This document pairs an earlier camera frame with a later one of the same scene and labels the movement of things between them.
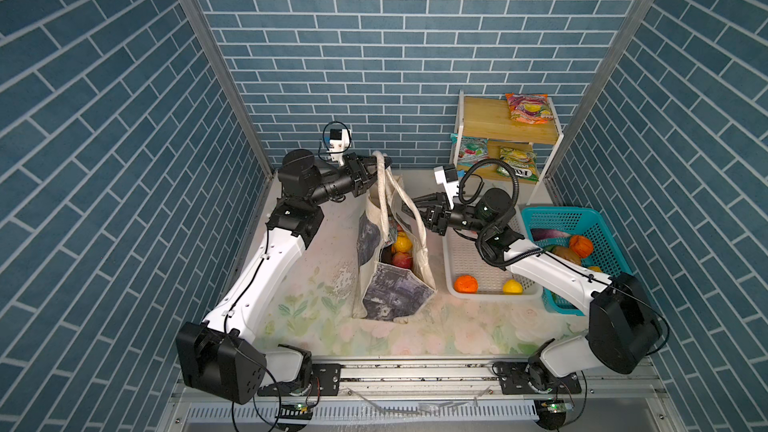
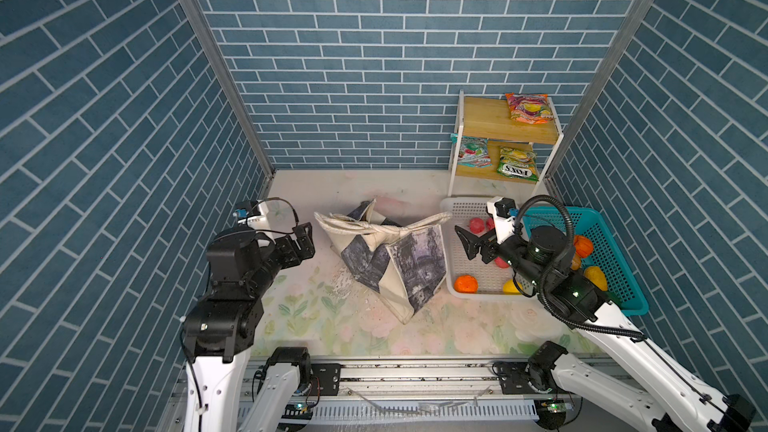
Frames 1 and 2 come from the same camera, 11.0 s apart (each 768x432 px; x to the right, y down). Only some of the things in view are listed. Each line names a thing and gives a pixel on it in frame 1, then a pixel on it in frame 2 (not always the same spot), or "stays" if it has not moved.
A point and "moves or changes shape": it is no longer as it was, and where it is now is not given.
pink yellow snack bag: (530, 108) stays
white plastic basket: (470, 276) stays
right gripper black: (440, 215) -> (473, 248)
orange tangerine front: (466, 284) stays
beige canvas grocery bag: (383, 292) moves or changes shape
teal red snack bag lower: (471, 149) stays
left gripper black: (353, 167) -> (304, 243)
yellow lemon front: (512, 287) stays
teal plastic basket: (584, 221) stays
